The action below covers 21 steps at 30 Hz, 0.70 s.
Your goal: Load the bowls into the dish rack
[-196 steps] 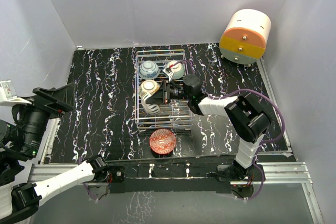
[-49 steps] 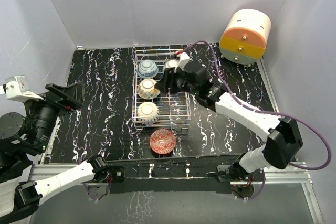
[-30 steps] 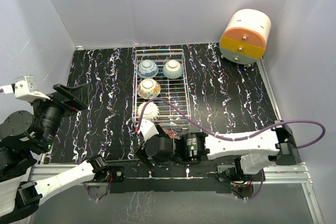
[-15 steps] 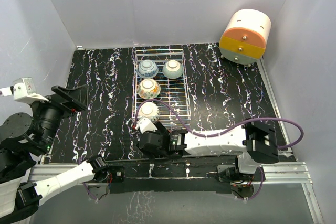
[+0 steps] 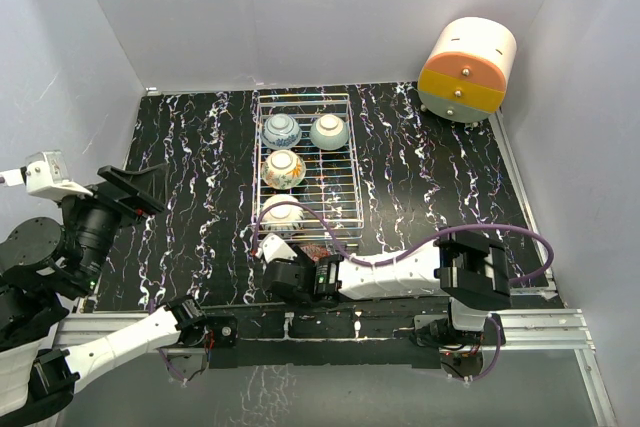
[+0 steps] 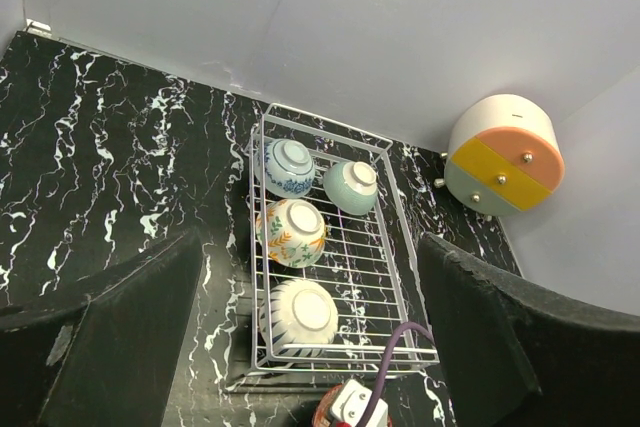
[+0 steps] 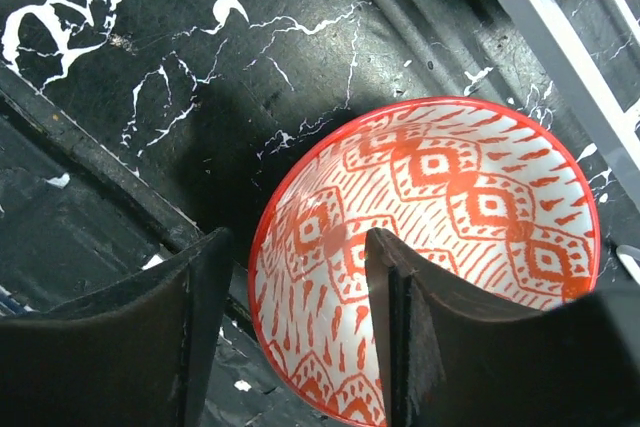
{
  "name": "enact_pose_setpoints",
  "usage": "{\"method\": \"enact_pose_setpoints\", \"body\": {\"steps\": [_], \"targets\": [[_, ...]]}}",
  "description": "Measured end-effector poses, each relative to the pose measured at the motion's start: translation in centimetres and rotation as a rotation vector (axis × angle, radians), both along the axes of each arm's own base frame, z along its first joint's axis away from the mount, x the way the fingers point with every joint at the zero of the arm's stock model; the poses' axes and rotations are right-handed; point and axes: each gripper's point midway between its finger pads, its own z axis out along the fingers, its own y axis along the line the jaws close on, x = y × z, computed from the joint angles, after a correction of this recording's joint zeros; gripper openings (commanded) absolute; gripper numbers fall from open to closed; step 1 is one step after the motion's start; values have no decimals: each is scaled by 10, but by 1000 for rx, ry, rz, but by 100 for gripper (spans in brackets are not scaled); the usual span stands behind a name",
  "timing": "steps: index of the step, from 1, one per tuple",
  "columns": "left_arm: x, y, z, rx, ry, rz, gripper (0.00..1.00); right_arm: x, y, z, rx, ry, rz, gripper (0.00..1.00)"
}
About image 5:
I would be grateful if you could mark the cream bowl leaf pattern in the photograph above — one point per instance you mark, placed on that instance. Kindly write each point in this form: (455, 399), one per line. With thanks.
(283, 170)

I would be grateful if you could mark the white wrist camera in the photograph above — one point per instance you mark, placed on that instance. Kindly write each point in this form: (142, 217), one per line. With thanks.
(274, 248)
(46, 176)

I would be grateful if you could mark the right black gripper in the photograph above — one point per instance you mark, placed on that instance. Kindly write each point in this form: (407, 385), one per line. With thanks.
(301, 259)

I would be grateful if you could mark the pastel round drawer cabinet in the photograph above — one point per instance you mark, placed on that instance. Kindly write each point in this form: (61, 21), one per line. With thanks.
(466, 75)

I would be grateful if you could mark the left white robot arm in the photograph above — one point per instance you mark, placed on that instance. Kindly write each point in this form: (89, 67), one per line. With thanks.
(44, 261)

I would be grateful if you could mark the red patterned bowl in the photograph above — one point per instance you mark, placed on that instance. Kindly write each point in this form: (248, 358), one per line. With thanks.
(315, 252)

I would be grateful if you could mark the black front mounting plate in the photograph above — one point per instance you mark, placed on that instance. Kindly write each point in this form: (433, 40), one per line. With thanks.
(379, 332)

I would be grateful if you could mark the white bowl brown rim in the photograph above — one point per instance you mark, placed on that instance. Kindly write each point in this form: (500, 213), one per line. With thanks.
(283, 214)

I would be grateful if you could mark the silver wire dish rack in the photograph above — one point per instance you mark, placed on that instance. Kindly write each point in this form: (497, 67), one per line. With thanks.
(331, 185)

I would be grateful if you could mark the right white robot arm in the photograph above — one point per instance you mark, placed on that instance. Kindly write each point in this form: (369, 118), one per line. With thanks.
(469, 267)

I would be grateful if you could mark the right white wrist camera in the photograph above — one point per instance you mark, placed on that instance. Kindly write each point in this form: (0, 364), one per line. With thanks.
(274, 248)

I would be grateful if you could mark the blue white patterned bowl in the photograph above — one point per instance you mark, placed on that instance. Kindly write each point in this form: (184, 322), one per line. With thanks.
(280, 131)

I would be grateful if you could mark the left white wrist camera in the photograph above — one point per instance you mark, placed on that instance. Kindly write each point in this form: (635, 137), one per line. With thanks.
(46, 176)

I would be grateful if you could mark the pale green bowl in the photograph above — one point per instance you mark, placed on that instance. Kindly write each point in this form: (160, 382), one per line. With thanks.
(329, 132)

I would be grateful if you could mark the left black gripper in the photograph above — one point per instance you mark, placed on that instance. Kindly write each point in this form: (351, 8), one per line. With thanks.
(145, 190)

